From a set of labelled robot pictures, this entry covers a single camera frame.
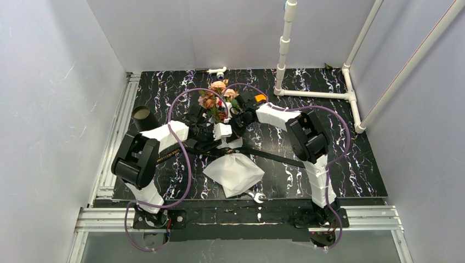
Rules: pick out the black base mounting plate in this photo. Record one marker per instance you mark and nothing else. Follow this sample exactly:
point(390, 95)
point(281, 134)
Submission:
point(235, 219)

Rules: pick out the small white pipe fitting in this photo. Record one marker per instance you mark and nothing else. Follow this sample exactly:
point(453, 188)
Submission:
point(219, 72)

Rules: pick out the black cylindrical vase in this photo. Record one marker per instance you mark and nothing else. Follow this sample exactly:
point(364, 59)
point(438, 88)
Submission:
point(144, 119)

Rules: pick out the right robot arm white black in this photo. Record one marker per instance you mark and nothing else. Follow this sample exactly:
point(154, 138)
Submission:
point(309, 142)

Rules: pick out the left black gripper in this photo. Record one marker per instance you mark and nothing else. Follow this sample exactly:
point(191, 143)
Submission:
point(203, 121)

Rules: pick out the pink orange flower bunch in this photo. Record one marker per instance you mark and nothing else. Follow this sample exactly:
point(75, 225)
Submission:
point(218, 99)

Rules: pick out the aluminium frame rail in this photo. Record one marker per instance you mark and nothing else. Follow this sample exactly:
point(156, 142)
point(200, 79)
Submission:
point(356, 181)

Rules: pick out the black ribbon gold lettering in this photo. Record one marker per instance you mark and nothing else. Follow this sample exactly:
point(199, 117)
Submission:
point(216, 153)

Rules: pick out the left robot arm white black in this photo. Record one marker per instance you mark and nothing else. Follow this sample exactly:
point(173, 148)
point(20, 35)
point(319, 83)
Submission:
point(140, 152)

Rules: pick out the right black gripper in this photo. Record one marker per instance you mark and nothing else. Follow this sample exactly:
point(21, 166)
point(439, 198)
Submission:
point(237, 118)

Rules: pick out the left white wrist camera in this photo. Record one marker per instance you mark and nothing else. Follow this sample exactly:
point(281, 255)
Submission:
point(221, 130)

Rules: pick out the orange round object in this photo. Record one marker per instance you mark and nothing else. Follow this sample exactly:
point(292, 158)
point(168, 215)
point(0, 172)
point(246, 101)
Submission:
point(261, 98)

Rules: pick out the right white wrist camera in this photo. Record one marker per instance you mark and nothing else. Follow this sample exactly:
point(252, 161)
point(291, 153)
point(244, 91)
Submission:
point(227, 111)

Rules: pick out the silver open-end wrench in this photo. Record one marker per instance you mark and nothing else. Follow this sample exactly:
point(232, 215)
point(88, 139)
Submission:
point(256, 196)

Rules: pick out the white wrapping paper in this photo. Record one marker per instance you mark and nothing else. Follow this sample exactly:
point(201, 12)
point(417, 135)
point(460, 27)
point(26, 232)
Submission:
point(235, 172)

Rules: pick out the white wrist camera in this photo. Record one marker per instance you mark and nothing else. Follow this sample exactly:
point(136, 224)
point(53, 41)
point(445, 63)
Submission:
point(221, 130)
point(227, 111)

